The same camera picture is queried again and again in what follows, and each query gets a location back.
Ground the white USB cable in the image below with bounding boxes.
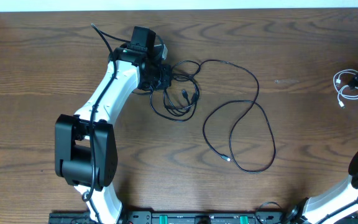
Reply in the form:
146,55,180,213
333,68,358,109

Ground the thick black USB cable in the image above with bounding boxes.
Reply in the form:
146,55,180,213
149,70,201,123

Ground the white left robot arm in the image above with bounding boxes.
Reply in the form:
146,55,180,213
55,26,172,223

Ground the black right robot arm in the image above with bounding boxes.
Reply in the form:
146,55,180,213
281,69,358,223

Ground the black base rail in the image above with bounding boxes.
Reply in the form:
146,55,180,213
48,211,358,224

